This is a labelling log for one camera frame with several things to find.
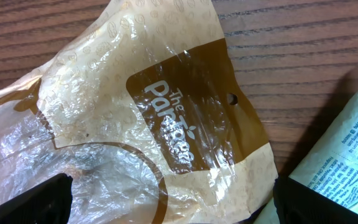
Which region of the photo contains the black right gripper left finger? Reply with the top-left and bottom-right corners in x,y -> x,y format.
0,173 -> 73,224

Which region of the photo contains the brown snack wrapper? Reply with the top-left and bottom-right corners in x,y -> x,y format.
0,0 -> 277,223

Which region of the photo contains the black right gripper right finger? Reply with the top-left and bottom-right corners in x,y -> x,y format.
273,177 -> 358,224

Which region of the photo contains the teal tissue pack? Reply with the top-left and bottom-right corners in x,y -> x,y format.
256,92 -> 358,223

